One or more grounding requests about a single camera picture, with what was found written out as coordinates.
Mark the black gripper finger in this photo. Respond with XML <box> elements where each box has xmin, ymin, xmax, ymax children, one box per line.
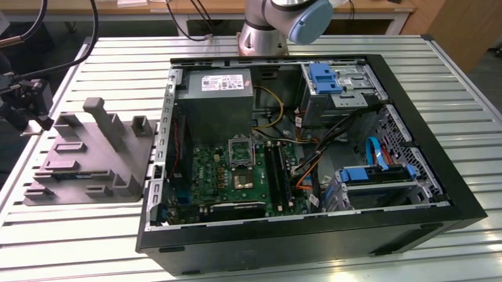
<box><xmin>0</xmin><ymin>102</ymin><xmax>29</xmax><ymax>132</ymax></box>
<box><xmin>21</xmin><ymin>78</ymin><xmax>55</xmax><ymax>132</ymax></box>

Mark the green RAM stick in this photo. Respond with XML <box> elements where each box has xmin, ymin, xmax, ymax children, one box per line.
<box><xmin>52</xmin><ymin>171</ymin><xmax>97</xmax><ymax>181</ymax></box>

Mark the grey parts rack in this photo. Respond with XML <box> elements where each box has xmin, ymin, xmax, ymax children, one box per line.
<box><xmin>21</xmin><ymin>98</ymin><xmax>159</xmax><ymax>206</ymax></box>

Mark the grey power supply unit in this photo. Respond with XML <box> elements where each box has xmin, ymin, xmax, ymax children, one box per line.
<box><xmin>174</xmin><ymin>68</ymin><xmax>254</xmax><ymax>147</ymax></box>

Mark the green motherboard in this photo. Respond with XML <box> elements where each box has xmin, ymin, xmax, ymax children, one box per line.
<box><xmin>167</xmin><ymin>133</ymin><xmax>315</xmax><ymax>224</ymax></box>

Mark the blue card latch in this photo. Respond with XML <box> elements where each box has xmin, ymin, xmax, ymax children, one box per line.
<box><xmin>151</xmin><ymin>204</ymin><xmax>168</xmax><ymax>227</ymax></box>

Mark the metal socket cover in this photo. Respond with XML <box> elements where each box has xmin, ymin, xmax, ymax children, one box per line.
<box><xmin>227</xmin><ymin>134</ymin><xmax>258</xmax><ymax>170</ymax></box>

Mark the black graphics card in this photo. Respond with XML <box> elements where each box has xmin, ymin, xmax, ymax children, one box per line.
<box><xmin>199</xmin><ymin>201</ymin><xmax>267</xmax><ymax>223</ymax></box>

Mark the black RAM slot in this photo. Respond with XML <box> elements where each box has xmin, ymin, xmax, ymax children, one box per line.
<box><xmin>271</xmin><ymin>140</ymin><xmax>288</xmax><ymax>209</ymax></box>
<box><xmin>262</xmin><ymin>140</ymin><xmax>278</xmax><ymax>210</ymax></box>
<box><xmin>267</xmin><ymin>140</ymin><xmax>283</xmax><ymax>211</ymax></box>

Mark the blue plastic drive latch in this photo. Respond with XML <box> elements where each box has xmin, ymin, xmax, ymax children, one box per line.
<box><xmin>308</xmin><ymin>63</ymin><xmax>342</xmax><ymax>95</ymax></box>

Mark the silver drive cage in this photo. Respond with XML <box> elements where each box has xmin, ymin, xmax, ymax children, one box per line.
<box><xmin>299</xmin><ymin>63</ymin><xmax>387</xmax><ymax>127</ymax></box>

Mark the black PC case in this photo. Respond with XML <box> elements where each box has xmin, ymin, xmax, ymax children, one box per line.
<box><xmin>135</xmin><ymin>53</ymin><xmax>489</xmax><ymax>277</ymax></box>

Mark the silver disk bay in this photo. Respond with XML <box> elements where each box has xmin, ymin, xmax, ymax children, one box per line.
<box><xmin>320</xmin><ymin>176</ymin><xmax>451</xmax><ymax>213</ymax></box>

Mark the wooden desk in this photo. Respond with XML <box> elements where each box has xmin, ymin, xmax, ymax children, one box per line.
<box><xmin>0</xmin><ymin>0</ymin><xmax>418</xmax><ymax>38</ymax></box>

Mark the hard disk in blue carrier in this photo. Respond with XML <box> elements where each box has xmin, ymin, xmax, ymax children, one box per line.
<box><xmin>335</xmin><ymin>164</ymin><xmax>418</xmax><ymax>186</ymax></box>

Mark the wooden cabinet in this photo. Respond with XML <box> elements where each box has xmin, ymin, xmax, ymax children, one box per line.
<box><xmin>402</xmin><ymin>0</ymin><xmax>502</xmax><ymax>74</ymax></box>

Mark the black cable brass sleeve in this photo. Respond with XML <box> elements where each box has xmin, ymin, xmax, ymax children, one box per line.
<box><xmin>0</xmin><ymin>0</ymin><xmax>48</xmax><ymax>50</ymax></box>

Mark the black camera cable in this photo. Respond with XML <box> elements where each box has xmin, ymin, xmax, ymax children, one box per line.
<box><xmin>15</xmin><ymin>0</ymin><xmax>100</xmax><ymax>80</ymax></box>

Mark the yellow wire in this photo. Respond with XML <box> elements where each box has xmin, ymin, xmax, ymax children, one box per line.
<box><xmin>252</xmin><ymin>85</ymin><xmax>286</xmax><ymax>130</ymax></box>

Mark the orange wire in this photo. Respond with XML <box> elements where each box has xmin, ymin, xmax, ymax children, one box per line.
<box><xmin>292</xmin><ymin>167</ymin><xmax>315</xmax><ymax>193</ymax></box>

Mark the black cable bundle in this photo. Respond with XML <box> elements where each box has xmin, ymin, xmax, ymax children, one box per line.
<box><xmin>292</xmin><ymin>106</ymin><xmax>381</xmax><ymax>174</ymax></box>

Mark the blue flat wire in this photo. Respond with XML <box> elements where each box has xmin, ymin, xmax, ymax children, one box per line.
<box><xmin>365</xmin><ymin>136</ymin><xmax>390</xmax><ymax>171</ymax></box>

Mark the red flat wire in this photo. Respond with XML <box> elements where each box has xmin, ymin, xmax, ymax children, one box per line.
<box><xmin>382</xmin><ymin>148</ymin><xmax>398</xmax><ymax>167</ymax></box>

